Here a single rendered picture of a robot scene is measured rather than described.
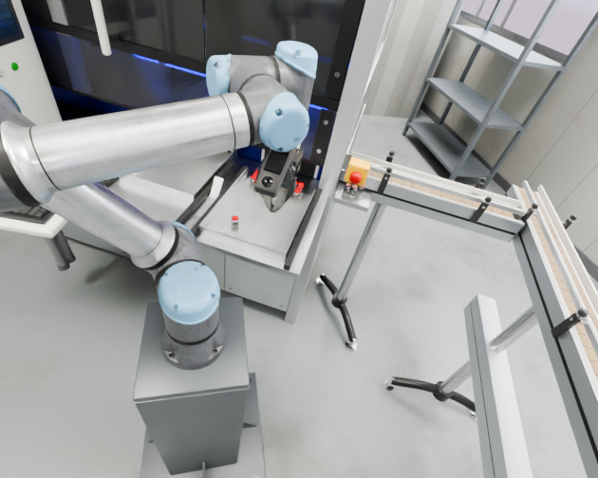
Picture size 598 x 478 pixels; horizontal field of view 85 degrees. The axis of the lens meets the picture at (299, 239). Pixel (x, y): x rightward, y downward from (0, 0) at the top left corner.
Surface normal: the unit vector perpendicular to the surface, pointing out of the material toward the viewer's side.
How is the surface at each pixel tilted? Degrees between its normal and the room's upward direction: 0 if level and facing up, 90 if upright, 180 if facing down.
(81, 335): 0
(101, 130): 29
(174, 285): 8
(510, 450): 0
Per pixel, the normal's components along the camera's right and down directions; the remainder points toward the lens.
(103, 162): 0.47, 0.62
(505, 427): 0.17, -0.71
